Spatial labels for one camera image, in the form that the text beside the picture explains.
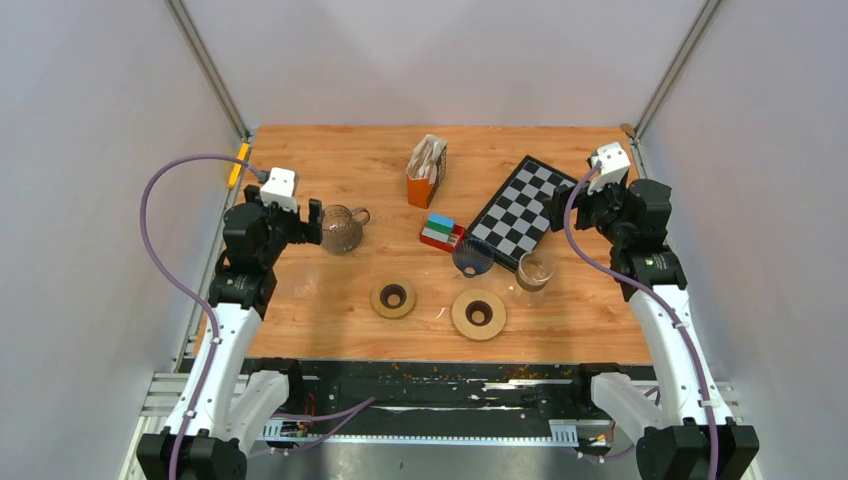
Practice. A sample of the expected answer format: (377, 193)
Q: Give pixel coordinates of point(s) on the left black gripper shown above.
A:
(301, 228)

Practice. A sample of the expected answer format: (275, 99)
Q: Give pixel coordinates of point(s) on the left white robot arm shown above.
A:
(211, 430)

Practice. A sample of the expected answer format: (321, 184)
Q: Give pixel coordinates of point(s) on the glass coffee carafe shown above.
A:
(342, 228)

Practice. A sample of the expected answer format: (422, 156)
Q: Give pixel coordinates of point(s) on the red toy brick stack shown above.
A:
(441, 232)

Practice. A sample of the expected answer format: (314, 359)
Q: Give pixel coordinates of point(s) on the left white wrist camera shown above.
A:
(280, 189)

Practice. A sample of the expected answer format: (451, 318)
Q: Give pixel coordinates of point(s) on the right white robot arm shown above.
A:
(688, 432)

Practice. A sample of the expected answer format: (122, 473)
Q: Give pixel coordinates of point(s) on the black white chessboard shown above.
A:
(514, 220)

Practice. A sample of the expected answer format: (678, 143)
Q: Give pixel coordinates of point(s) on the yellow marker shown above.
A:
(237, 169)

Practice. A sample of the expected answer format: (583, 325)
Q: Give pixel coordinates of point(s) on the aluminium frame rail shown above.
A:
(441, 411)

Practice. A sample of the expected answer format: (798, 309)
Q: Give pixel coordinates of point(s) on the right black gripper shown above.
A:
(582, 199)

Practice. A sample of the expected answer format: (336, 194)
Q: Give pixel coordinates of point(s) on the orange filter box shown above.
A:
(426, 170)

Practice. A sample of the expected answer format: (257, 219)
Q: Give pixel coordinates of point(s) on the blue glass dripper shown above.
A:
(473, 257)

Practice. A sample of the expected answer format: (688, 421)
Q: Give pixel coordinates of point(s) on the small clear glass cup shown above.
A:
(305, 279)

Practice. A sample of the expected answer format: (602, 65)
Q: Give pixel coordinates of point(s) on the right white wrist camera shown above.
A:
(613, 164)

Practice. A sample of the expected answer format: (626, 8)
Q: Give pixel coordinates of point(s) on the clear glass beaker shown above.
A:
(531, 279)

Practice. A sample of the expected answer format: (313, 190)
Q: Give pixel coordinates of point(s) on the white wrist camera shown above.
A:
(280, 189)
(613, 164)

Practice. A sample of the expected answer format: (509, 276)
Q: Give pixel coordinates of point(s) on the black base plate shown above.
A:
(580, 374)

